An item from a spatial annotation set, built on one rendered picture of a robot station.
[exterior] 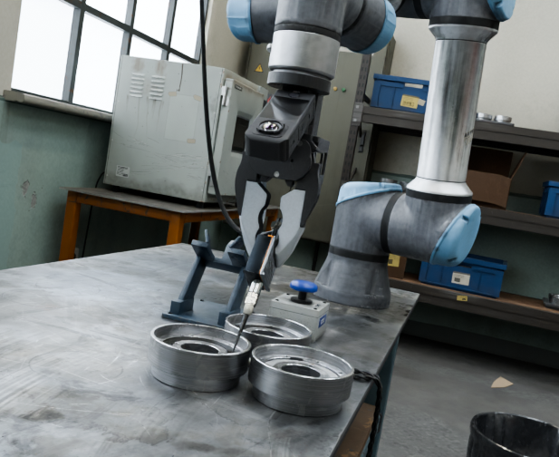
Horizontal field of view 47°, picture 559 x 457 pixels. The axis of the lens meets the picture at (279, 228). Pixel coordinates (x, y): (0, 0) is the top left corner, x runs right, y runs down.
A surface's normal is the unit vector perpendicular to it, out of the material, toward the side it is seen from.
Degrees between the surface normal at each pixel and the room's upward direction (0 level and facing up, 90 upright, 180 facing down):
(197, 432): 0
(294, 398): 90
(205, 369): 90
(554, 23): 90
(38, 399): 0
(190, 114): 90
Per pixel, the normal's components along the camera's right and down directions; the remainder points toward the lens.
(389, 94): -0.24, 0.05
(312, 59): 0.25, 0.14
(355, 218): -0.55, -0.01
